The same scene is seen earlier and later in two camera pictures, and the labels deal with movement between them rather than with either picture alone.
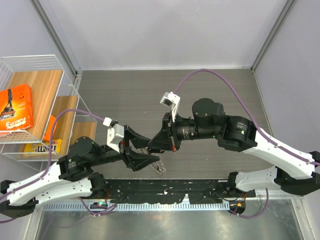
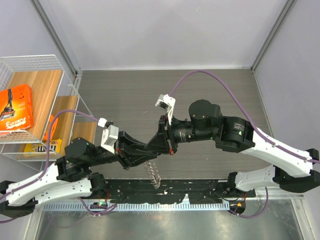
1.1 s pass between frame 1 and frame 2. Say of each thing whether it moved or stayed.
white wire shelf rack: stayed
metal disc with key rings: moved
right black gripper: stayed
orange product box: stayed
